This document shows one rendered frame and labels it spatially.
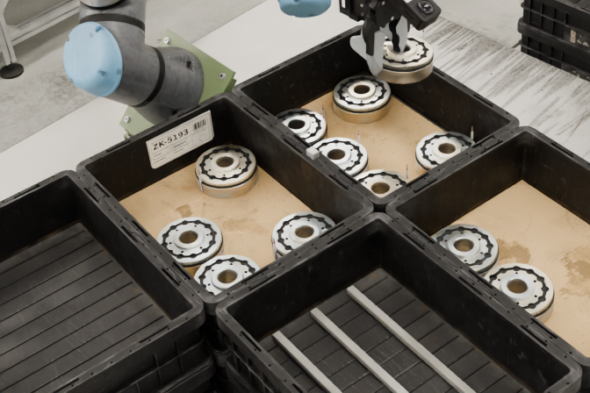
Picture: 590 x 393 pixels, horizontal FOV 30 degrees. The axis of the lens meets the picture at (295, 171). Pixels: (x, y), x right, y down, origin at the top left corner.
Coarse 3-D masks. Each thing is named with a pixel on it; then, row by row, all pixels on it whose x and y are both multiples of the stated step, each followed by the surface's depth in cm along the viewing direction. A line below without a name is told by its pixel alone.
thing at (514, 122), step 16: (352, 32) 197; (320, 48) 194; (288, 64) 191; (256, 80) 188; (448, 80) 184; (240, 96) 185; (480, 96) 179; (496, 112) 176; (288, 128) 177; (512, 128) 173; (304, 144) 174; (480, 144) 170; (320, 160) 170; (448, 160) 168; (432, 176) 166; (368, 192) 164; (400, 192) 163; (384, 208) 162
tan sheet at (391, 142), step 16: (320, 112) 196; (400, 112) 194; (416, 112) 194; (336, 128) 192; (352, 128) 192; (368, 128) 192; (384, 128) 191; (400, 128) 191; (416, 128) 190; (432, 128) 190; (368, 144) 188; (384, 144) 188; (400, 144) 188; (416, 144) 187; (384, 160) 185; (400, 160) 184; (416, 176) 181
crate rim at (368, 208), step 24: (216, 96) 185; (168, 120) 181; (264, 120) 179; (120, 144) 177; (288, 144) 174; (120, 216) 164; (360, 216) 160; (144, 240) 160; (312, 240) 157; (168, 264) 156; (192, 288) 152; (240, 288) 151
